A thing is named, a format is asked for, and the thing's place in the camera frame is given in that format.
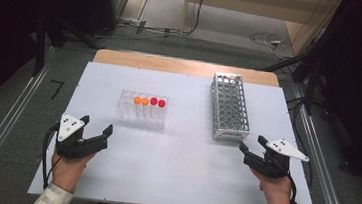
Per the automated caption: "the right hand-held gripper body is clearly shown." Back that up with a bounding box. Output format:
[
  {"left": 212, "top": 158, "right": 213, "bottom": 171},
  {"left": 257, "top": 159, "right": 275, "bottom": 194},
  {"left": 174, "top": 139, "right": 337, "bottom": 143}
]
[{"left": 242, "top": 135, "right": 312, "bottom": 182}]

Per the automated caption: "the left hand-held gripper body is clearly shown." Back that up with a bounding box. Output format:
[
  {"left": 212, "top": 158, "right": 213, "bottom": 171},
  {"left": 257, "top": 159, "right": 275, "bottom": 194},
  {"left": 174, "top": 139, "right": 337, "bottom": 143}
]
[{"left": 54, "top": 112, "right": 112, "bottom": 163}]

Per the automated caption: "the clear plastic tube rack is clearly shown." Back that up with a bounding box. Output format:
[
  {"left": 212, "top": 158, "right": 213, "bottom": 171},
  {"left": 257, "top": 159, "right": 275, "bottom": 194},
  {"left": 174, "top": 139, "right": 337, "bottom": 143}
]
[{"left": 115, "top": 88, "right": 170, "bottom": 131}]

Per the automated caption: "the orange-capped test tube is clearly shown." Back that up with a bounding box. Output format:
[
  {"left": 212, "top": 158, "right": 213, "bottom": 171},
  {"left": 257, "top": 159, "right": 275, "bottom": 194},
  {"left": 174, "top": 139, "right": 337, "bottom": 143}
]
[
  {"left": 131, "top": 95, "right": 144, "bottom": 117},
  {"left": 139, "top": 96, "right": 152, "bottom": 118}
]

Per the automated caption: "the white metal tube rack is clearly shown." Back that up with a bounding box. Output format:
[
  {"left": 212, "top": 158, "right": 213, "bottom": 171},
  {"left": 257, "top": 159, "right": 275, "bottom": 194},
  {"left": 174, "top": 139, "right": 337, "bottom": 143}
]
[{"left": 204, "top": 71, "right": 257, "bottom": 145}]

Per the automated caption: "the red-capped test tube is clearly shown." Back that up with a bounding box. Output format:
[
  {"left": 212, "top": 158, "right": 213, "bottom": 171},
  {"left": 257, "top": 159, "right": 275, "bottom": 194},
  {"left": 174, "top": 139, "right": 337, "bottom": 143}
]
[
  {"left": 155, "top": 99, "right": 167, "bottom": 122},
  {"left": 147, "top": 96, "right": 159, "bottom": 119}
]

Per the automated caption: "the person's right hand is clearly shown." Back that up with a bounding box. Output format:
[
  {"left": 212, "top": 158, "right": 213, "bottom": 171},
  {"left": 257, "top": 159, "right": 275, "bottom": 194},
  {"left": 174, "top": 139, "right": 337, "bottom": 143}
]
[{"left": 247, "top": 168, "right": 296, "bottom": 204}]

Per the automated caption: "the person's left hand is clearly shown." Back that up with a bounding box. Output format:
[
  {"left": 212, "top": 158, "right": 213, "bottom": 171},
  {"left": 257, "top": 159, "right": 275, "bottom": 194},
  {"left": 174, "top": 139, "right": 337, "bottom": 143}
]
[{"left": 48, "top": 146, "right": 97, "bottom": 196}]

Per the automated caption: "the white table board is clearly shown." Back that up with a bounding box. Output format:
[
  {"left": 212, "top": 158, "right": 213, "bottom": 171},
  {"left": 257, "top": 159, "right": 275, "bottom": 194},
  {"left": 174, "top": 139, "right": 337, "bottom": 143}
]
[{"left": 27, "top": 56, "right": 329, "bottom": 204}]

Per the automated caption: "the black metal stand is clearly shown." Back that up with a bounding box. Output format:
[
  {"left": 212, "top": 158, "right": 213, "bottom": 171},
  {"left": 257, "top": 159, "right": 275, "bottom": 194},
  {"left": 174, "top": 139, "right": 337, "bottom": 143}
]
[
  {"left": 257, "top": 39, "right": 329, "bottom": 118},
  {"left": 30, "top": 11, "right": 105, "bottom": 83}
]

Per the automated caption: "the grey power strip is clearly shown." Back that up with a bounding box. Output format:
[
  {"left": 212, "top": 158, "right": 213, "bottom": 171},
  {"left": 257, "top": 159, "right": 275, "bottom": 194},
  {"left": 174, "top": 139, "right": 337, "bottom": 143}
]
[{"left": 117, "top": 16, "right": 148, "bottom": 29}]

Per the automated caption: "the dark cabinet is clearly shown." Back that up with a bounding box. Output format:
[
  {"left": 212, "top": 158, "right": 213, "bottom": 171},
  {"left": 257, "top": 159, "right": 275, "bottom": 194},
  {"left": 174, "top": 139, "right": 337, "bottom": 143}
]
[{"left": 74, "top": 0, "right": 131, "bottom": 39}]

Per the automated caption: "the light wooden shelf unit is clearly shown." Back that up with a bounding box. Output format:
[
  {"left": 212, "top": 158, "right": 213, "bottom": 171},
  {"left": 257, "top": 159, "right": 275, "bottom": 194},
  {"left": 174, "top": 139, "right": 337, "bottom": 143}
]
[{"left": 179, "top": 0, "right": 342, "bottom": 60}]

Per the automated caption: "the black floor cable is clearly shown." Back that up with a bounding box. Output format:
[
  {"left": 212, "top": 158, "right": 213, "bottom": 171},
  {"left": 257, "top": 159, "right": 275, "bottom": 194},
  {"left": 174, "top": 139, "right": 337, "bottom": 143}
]
[{"left": 278, "top": 95, "right": 323, "bottom": 189}]

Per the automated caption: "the left hand-held gripper cable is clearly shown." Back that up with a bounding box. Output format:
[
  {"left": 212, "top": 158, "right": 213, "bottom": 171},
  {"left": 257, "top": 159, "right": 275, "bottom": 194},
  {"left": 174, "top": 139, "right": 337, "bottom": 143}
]
[{"left": 38, "top": 120, "right": 67, "bottom": 192}]

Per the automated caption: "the metal floor rail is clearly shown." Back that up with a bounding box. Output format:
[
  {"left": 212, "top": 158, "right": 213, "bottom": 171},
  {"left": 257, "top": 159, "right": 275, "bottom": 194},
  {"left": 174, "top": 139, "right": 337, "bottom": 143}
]
[
  {"left": 279, "top": 81, "right": 362, "bottom": 204},
  {"left": 0, "top": 42, "right": 58, "bottom": 204}
]

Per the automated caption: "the white floor cable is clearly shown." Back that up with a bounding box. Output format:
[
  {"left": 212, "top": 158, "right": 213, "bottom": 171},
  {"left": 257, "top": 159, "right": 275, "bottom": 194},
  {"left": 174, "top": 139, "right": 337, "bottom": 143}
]
[{"left": 247, "top": 30, "right": 290, "bottom": 60}]

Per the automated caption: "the black hanging cable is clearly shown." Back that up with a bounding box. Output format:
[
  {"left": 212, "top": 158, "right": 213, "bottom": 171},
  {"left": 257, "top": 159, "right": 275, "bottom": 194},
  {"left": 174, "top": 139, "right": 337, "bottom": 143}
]
[{"left": 181, "top": 0, "right": 207, "bottom": 38}]

